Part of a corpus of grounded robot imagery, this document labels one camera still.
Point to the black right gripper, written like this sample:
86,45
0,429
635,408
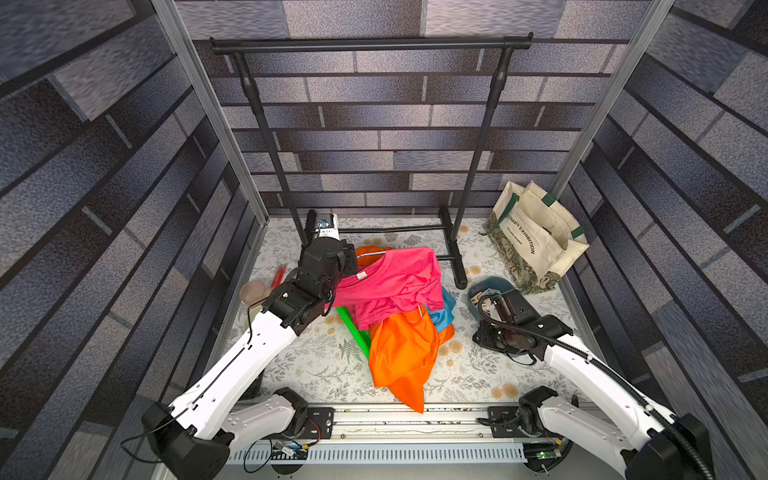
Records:
491,300

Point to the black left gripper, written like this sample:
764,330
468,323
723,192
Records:
348,254

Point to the light blue wire hanger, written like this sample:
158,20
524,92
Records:
371,253

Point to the pink t-shirt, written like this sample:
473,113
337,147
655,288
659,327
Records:
400,281

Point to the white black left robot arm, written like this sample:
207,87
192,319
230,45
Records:
240,360

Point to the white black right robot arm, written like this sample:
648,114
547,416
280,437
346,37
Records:
600,396

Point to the blue t-shirt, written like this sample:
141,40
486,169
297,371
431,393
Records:
444,318

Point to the orange t-shirt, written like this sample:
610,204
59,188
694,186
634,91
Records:
403,353

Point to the teal clothespin tray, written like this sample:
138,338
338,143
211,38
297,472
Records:
476,290

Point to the red pen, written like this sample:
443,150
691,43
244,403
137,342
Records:
279,276

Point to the light green bowl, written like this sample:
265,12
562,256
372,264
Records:
253,310

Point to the cream canvas tote bag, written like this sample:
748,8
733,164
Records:
538,239

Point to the floral table cloth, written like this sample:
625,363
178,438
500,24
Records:
325,364

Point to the black clothes rack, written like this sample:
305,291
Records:
394,126

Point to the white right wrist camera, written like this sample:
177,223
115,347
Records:
489,309

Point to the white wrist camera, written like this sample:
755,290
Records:
326,226
489,309

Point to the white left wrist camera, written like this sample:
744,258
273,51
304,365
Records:
326,226

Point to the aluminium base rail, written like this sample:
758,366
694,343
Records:
381,425

